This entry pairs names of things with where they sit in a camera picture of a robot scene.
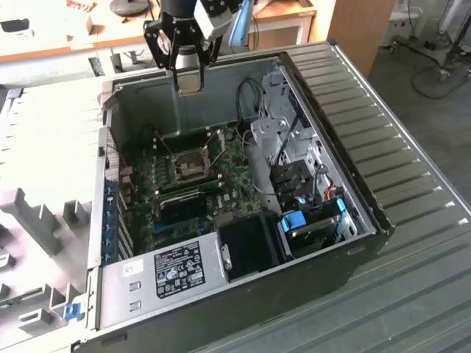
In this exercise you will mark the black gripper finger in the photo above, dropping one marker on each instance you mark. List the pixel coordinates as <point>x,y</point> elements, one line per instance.
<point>151,44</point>
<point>213,51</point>

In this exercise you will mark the silver CPU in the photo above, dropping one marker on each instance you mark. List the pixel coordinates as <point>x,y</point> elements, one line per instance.
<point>190,91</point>

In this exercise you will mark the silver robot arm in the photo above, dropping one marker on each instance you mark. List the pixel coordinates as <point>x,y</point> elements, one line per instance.
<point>187,57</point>

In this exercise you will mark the CPU socket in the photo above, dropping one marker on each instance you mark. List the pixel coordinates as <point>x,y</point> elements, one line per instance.
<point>191,165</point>

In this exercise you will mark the blue expansion slot retainer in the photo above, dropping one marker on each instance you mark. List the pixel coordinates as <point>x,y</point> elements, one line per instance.
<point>110,220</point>

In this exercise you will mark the round dark grey object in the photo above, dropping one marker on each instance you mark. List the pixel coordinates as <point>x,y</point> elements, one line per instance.
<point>123,6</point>

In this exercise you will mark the brown cardboard box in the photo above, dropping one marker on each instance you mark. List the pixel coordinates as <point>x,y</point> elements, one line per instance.
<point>89,25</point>

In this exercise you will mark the small wooden table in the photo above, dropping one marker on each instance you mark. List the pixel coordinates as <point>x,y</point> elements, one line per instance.
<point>283,14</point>

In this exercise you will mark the red printed packet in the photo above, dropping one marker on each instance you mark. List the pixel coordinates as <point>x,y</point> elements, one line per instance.
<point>82,4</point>

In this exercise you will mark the round coin battery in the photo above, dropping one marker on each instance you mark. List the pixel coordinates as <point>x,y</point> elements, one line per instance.
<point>230,136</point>

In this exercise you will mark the silver metal drive cage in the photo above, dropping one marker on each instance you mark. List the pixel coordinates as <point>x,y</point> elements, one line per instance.
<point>265,136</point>

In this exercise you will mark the light wooden desk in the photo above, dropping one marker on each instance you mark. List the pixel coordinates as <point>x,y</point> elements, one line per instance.
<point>44,40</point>

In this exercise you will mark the green motherboard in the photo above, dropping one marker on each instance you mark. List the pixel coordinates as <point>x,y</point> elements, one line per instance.
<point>239,184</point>

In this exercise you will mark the black desk device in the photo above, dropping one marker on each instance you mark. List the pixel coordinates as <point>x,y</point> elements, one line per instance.
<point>14,25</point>

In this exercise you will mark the green RAM stick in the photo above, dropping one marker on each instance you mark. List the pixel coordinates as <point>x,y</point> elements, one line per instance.
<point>18,298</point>
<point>187,188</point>

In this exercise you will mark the brown wooden cabinet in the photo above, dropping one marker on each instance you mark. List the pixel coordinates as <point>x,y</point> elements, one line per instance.
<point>357,29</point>

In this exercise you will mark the black plastic disk bay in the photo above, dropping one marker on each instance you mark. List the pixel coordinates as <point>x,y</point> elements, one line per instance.
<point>290,180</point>

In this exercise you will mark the finned chipset heatsink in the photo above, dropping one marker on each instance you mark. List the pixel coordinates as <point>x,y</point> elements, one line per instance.
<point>182,211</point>

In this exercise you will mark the hard disk in blue carrier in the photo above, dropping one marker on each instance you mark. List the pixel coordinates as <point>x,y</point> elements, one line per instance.
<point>294,220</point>

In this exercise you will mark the white machine base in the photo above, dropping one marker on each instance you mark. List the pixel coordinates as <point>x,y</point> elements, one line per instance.
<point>399,22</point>

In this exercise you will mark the black plastic fan shroud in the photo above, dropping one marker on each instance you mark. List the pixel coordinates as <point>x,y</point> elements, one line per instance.
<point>246,242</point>

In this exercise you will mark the grey parts rack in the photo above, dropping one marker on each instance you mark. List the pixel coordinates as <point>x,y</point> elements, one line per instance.
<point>40,224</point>

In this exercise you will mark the black wheeled stand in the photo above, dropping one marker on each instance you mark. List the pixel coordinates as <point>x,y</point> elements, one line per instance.
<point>452,51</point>

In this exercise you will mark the silver power supply unit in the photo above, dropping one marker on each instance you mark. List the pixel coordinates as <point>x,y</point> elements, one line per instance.
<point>117,294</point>

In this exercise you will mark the black PC case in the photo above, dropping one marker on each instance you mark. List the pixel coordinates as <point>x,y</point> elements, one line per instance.
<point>257,309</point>

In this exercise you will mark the blue plastic clip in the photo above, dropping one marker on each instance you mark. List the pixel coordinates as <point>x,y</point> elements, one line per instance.
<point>71,312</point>

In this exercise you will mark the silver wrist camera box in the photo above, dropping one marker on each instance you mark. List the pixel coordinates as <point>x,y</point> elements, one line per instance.
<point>215,22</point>

